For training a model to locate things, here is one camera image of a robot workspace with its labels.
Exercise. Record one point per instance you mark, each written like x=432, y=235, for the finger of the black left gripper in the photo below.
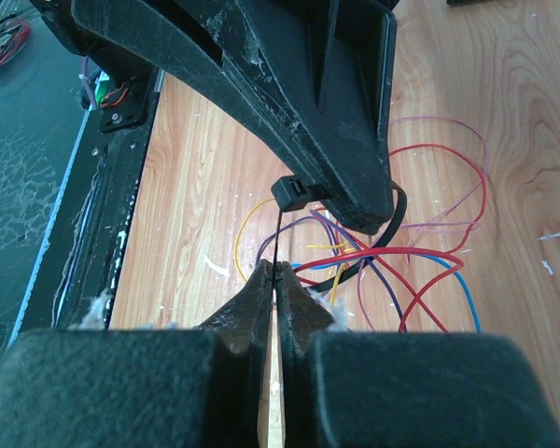
x=311, y=79

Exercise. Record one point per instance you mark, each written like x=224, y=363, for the black zip tie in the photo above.
x=291, y=194

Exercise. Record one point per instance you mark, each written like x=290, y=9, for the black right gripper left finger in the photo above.
x=195, y=387

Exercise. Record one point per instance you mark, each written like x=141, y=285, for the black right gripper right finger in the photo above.
x=345, y=388

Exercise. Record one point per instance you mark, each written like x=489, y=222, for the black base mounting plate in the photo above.
x=84, y=244

